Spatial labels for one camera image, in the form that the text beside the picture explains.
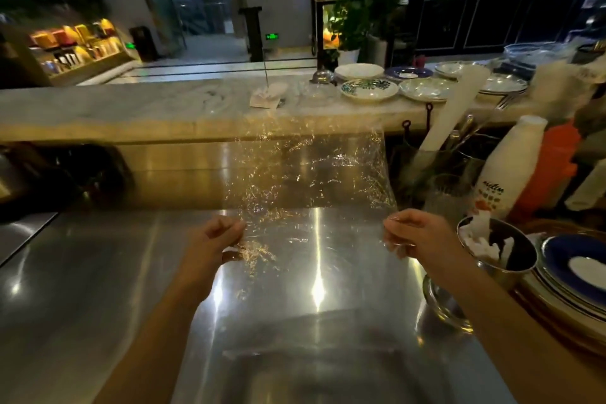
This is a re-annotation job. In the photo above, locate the metal fork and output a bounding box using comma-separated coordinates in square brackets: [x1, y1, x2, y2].
[454, 93, 518, 150]

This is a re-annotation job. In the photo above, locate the person's left hand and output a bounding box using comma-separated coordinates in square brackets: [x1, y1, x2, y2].
[181, 215, 247, 301]

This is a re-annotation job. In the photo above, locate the black panelled cabinet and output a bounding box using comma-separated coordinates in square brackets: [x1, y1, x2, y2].
[406, 0, 595, 57]

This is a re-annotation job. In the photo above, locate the metal utensil holder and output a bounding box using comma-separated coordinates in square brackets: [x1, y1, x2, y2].
[397, 133, 488, 210]

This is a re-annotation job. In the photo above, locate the plain white plate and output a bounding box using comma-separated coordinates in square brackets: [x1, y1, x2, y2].
[334, 63, 384, 82]

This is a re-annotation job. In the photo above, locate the white plastic bottle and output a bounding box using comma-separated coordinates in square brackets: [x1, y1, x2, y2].
[472, 115, 549, 221]

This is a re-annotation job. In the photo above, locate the black gate post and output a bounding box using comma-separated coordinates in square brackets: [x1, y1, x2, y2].
[239, 6, 265, 63]

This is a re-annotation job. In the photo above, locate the black trash bin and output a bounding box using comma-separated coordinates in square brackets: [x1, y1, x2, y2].
[128, 25, 160, 63]

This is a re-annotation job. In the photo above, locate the metal bowl with white cream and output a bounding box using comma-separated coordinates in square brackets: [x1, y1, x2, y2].
[456, 215, 539, 292]

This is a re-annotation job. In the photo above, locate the orange squeeze bottle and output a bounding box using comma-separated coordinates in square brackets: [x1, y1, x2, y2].
[510, 122, 583, 223]

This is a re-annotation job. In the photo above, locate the white rolled piping bag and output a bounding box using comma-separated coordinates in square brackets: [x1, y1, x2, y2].
[419, 63, 492, 152]

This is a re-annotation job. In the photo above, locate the clear drinking glass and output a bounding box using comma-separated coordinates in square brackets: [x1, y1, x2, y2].
[423, 174, 475, 227]

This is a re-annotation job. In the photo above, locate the transparent plastic wrap sheet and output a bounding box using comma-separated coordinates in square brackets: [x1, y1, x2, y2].
[219, 117, 419, 359]

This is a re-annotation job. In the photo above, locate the blue rimmed plate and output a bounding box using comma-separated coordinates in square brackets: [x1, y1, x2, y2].
[540, 234, 606, 311]

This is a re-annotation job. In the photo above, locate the dark blue plate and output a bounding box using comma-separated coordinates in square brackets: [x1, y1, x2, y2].
[384, 66, 434, 81]

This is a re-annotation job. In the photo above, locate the lit display shelf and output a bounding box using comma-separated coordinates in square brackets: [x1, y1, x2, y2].
[27, 17, 134, 87]

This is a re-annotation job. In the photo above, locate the person's right forearm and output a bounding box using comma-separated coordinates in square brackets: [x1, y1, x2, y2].
[423, 247, 606, 404]

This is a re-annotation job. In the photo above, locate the person's left forearm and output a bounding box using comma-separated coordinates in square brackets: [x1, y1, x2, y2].
[93, 271, 217, 404]

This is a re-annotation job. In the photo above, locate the person's right hand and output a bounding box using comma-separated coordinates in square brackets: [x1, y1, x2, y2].
[383, 208, 463, 273]

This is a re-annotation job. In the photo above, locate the large potted green plant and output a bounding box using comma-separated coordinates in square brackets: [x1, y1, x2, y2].
[326, 0, 404, 66]

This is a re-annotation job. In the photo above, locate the green leaf pattern plate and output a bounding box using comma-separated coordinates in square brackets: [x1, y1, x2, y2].
[340, 79, 400, 103]

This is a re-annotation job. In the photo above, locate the cream coloured bottle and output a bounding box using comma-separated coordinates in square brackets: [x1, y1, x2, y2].
[565, 158, 606, 213]

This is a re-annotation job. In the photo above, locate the stack of white plates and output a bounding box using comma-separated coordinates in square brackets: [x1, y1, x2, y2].
[520, 235, 606, 348]

